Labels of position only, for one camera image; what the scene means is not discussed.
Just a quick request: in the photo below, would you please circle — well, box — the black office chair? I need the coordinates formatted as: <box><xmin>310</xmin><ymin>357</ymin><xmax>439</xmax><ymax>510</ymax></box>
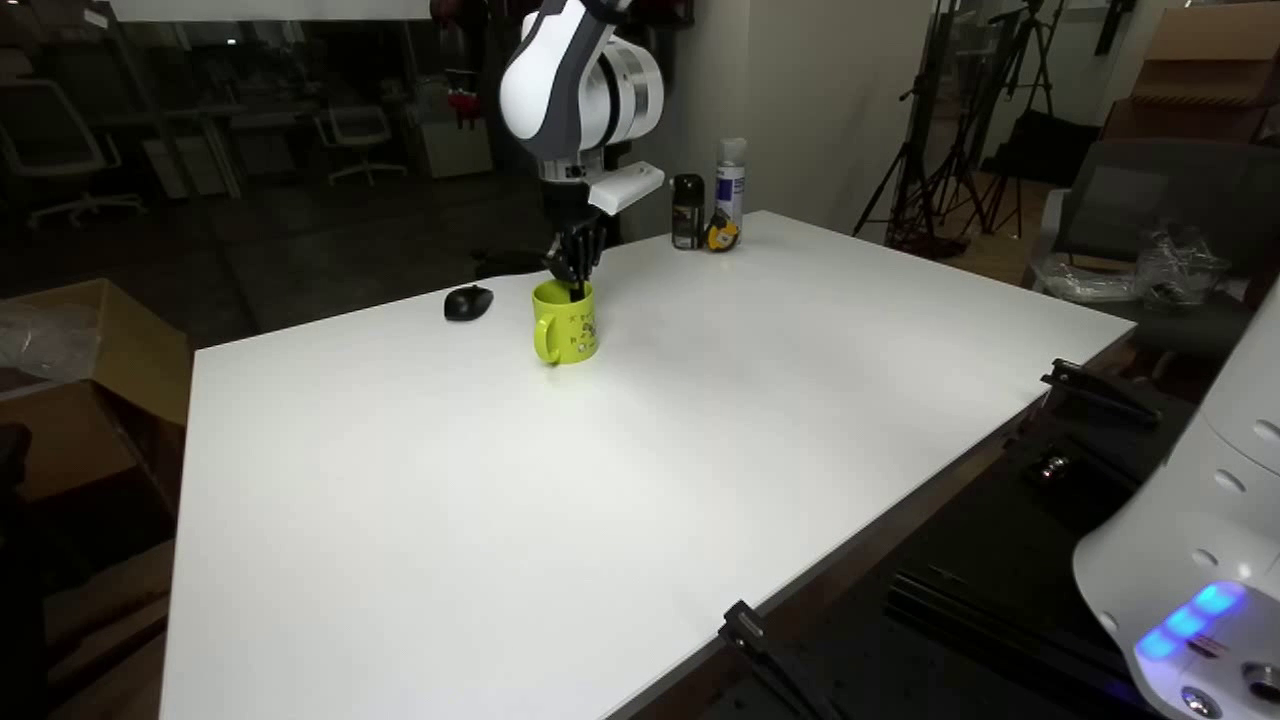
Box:
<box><xmin>1033</xmin><ymin>141</ymin><xmax>1280</xmax><ymax>326</ymax></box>

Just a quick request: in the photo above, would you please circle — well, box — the black camera tripod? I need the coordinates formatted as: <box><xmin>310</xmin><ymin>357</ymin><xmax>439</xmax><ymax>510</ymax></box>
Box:
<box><xmin>855</xmin><ymin>0</ymin><xmax>1065</xmax><ymax>260</ymax></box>

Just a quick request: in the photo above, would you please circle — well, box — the green mug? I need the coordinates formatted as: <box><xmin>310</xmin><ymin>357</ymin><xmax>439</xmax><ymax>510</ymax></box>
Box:
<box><xmin>530</xmin><ymin>278</ymin><xmax>601</xmax><ymax>368</ymax></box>

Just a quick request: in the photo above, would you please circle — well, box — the white spray bottle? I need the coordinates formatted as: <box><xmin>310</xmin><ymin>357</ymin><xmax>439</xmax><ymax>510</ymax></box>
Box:
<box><xmin>710</xmin><ymin>135</ymin><xmax>749</xmax><ymax>224</ymax></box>

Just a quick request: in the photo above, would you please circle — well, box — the cardboard box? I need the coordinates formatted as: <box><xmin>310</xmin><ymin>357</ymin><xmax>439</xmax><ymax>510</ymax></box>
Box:
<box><xmin>0</xmin><ymin>278</ymin><xmax>190</xmax><ymax>498</ymax></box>

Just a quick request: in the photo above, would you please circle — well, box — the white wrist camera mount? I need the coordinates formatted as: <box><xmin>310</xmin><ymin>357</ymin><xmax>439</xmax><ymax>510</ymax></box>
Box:
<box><xmin>587</xmin><ymin>159</ymin><xmax>663</xmax><ymax>217</ymax></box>

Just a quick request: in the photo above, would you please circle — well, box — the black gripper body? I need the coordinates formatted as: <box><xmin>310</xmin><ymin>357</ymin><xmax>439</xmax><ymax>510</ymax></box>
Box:
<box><xmin>542</xmin><ymin>182</ymin><xmax>615</xmax><ymax>272</ymax></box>

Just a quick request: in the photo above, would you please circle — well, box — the yellow tape roll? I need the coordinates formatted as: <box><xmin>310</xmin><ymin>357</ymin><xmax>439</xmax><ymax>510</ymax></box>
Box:
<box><xmin>702</xmin><ymin>221</ymin><xmax>738</xmax><ymax>253</ymax></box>

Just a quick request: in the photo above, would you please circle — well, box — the black can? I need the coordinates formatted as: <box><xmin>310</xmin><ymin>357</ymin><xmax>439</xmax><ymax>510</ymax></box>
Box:
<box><xmin>671</xmin><ymin>173</ymin><xmax>702</xmax><ymax>246</ymax></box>

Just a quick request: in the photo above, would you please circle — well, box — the black perforated mounting board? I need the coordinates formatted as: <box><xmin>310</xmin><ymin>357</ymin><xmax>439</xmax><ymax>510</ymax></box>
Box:
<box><xmin>622</xmin><ymin>315</ymin><xmax>1280</xmax><ymax>720</ymax></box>

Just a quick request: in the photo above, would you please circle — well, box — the black computer mouse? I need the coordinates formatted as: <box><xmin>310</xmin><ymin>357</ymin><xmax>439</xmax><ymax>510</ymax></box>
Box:
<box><xmin>445</xmin><ymin>283</ymin><xmax>493</xmax><ymax>323</ymax></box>

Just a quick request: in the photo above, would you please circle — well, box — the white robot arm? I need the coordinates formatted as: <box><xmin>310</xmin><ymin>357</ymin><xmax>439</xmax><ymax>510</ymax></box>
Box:
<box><xmin>501</xmin><ymin>0</ymin><xmax>668</xmax><ymax>298</ymax></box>

